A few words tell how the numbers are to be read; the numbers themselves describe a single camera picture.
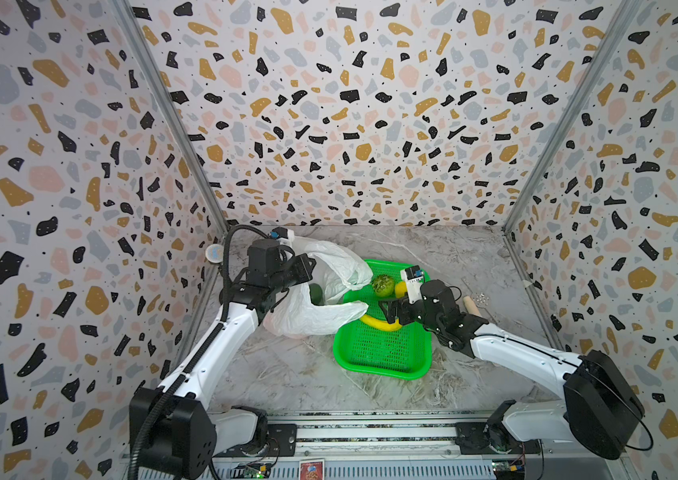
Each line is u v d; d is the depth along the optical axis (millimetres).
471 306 971
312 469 688
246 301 548
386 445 740
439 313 641
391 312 753
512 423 625
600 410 421
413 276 736
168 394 392
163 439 404
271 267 605
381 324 900
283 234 726
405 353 881
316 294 952
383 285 970
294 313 773
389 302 750
